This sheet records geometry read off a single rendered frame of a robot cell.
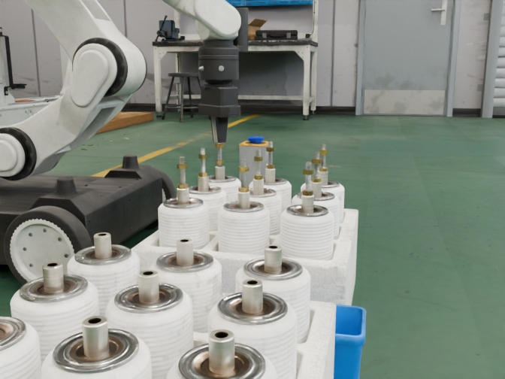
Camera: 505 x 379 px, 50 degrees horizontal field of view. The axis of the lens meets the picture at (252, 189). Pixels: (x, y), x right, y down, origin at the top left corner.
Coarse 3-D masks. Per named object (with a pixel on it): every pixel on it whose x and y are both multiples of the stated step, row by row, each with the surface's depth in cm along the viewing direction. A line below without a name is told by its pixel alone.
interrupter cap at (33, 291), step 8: (32, 280) 64; (40, 280) 65; (64, 280) 65; (72, 280) 65; (80, 280) 65; (24, 288) 62; (32, 288) 63; (40, 288) 63; (72, 288) 63; (80, 288) 62; (24, 296) 60; (32, 296) 60; (40, 296) 60; (48, 296) 60; (56, 296) 60; (64, 296) 60; (72, 296) 61
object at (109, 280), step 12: (132, 252) 76; (72, 264) 72; (120, 264) 71; (132, 264) 73; (84, 276) 70; (96, 276) 70; (108, 276) 70; (120, 276) 71; (132, 276) 73; (108, 288) 71; (120, 288) 71; (108, 300) 71
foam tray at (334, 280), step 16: (352, 224) 114; (144, 240) 104; (272, 240) 105; (336, 240) 104; (352, 240) 107; (144, 256) 98; (224, 256) 95; (240, 256) 95; (256, 256) 95; (336, 256) 95; (352, 256) 111; (224, 272) 95; (320, 272) 91; (336, 272) 90; (352, 272) 114; (224, 288) 96; (320, 288) 91; (336, 288) 91; (352, 288) 118; (336, 304) 91
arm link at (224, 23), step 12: (180, 0) 110; (192, 0) 109; (204, 0) 109; (216, 0) 110; (180, 12) 113; (192, 12) 110; (204, 12) 110; (216, 12) 111; (228, 12) 112; (204, 24) 111; (216, 24) 111; (228, 24) 112; (228, 36) 113
